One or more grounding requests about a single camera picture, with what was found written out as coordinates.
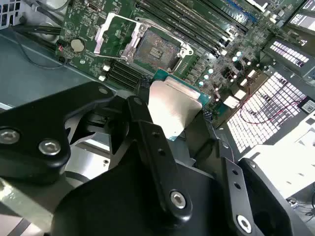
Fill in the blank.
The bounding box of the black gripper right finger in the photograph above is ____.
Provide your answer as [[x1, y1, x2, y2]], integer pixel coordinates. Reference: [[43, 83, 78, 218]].
[[203, 110, 300, 236]]

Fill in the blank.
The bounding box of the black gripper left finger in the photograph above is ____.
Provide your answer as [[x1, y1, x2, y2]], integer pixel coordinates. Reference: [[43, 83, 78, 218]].
[[0, 75, 194, 226]]

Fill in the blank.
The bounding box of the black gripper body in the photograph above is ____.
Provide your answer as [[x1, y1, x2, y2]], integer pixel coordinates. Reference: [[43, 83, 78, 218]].
[[51, 140, 230, 236]]

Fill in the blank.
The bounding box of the silver CPU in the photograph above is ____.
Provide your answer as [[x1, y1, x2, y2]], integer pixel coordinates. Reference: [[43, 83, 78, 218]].
[[147, 68, 212, 143]]

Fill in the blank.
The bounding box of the metal socket cover frame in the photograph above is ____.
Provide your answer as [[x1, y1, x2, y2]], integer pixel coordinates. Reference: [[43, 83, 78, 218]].
[[93, 11, 149, 61]]

